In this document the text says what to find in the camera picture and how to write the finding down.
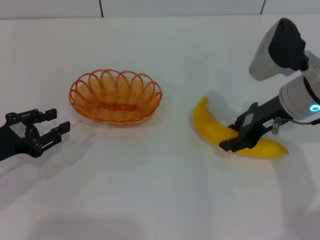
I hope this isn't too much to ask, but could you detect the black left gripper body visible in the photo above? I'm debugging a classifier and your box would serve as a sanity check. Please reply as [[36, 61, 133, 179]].
[[0, 112, 41, 162]]

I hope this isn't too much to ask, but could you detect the orange wire basket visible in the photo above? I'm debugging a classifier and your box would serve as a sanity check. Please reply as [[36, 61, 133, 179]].
[[69, 69, 163, 126]]

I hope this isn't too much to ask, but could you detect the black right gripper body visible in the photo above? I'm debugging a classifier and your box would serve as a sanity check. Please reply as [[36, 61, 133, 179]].
[[234, 96, 285, 149]]

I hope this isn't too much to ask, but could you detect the yellow banana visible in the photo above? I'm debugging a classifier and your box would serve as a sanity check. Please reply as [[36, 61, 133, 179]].
[[192, 96, 289, 159]]

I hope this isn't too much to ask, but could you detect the silver plug on right gripper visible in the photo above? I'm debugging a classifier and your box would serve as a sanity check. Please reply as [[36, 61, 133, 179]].
[[271, 116, 282, 135]]

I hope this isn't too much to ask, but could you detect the thin cable of right arm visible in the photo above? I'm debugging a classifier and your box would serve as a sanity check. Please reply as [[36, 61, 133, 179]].
[[280, 117, 320, 126]]

